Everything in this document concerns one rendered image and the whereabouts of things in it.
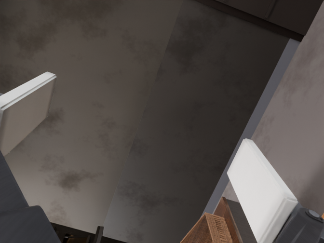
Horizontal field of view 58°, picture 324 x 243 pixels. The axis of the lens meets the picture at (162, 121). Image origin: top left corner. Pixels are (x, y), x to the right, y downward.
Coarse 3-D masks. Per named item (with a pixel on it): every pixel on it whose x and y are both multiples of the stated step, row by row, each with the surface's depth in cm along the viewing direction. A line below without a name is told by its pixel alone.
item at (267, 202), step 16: (240, 160) 19; (256, 160) 17; (240, 176) 19; (256, 176) 17; (272, 176) 15; (240, 192) 18; (256, 192) 16; (272, 192) 15; (288, 192) 14; (256, 208) 16; (272, 208) 14; (288, 208) 14; (256, 224) 15; (272, 224) 14; (256, 240) 15; (272, 240) 14
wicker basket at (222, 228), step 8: (208, 216) 207; (216, 216) 211; (200, 224) 213; (208, 224) 198; (216, 224) 213; (224, 224) 205; (192, 232) 215; (200, 232) 215; (208, 232) 215; (216, 232) 193; (224, 232) 195; (184, 240) 216; (192, 240) 217; (200, 240) 217; (208, 240) 218; (216, 240) 184; (224, 240) 187
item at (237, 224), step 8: (224, 200) 224; (216, 208) 231; (224, 208) 218; (232, 208) 218; (240, 208) 222; (224, 216) 213; (232, 216) 206; (240, 216) 211; (232, 224) 198; (240, 224) 202; (248, 224) 205; (232, 232) 194; (240, 232) 192; (248, 232) 196; (232, 240) 191; (240, 240) 184; (248, 240) 188
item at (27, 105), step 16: (32, 80) 16; (48, 80) 17; (0, 96) 13; (16, 96) 13; (32, 96) 15; (48, 96) 18; (0, 112) 12; (16, 112) 13; (32, 112) 16; (0, 128) 12; (16, 128) 14; (32, 128) 17; (0, 144) 13; (16, 144) 15
